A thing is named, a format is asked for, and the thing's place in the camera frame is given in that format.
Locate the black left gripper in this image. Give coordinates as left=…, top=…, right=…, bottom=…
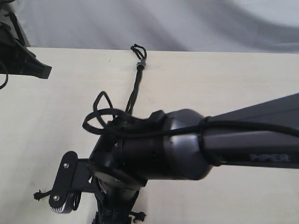
left=0, top=22, right=52, bottom=79

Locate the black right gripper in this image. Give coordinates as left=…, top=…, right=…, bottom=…
left=92, top=177, right=140, bottom=224

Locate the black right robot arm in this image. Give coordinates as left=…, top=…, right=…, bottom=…
left=82, top=94, right=299, bottom=224

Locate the black stand pole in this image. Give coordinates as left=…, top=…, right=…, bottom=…
left=4, top=10, right=30, bottom=47

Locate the clear tape piece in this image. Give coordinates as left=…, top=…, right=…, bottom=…
left=136, top=59, right=146, bottom=70

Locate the white backdrop cloth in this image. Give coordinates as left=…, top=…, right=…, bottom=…
left=16, top=0, right=299, bottom=53

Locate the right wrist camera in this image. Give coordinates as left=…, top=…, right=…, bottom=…
left=49, top=151, right=94, bottom=214

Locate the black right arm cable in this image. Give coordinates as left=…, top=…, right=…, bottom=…
left=82, top=91, right=299, bottom=138

